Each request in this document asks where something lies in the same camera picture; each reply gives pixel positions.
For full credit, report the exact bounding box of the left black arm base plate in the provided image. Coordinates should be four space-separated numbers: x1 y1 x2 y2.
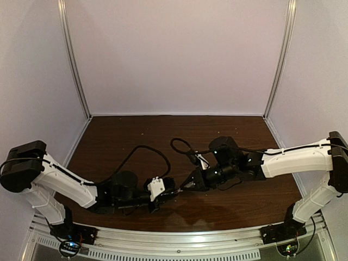
49 223 98 245

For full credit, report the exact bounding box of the right aluminium corner post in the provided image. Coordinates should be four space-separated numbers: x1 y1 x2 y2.
263 0 297 120

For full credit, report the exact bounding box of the aluminium corner post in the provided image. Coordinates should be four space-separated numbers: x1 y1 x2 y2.
263 0 297 120
57 0 92 120

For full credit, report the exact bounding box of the right round circuit board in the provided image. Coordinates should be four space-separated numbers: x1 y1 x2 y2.
276 239 299 258

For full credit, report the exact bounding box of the left round circuit board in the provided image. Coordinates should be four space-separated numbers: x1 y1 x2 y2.
59 240 81 258

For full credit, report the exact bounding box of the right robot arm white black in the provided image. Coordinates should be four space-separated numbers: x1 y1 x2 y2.
181 132 347 237

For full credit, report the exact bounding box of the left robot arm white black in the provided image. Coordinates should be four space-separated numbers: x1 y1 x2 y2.
1 140 178 239

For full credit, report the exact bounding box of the black camera cable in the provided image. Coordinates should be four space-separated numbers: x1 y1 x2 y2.
108 146 171 185
170 138 207 161

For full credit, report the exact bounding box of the left black camera cable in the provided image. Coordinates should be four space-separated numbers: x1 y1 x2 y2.
108 146 171 185

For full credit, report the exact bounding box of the round circuit board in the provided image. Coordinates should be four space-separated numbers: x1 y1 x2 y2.
276 239 299 258
59 240 81 258

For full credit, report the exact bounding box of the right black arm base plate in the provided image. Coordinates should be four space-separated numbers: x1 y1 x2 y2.
259 221 307 245

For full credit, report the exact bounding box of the left aluminium corner post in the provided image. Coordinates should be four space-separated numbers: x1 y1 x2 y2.
57 0 92 120

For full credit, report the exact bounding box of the right black camera cable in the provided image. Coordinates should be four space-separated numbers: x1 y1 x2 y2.
170 138 207 161

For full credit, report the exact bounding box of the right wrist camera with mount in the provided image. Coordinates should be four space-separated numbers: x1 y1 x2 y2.
189 154 210 170

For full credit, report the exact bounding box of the front aluminium rail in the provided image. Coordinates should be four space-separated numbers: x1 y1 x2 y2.
19 214 338 260

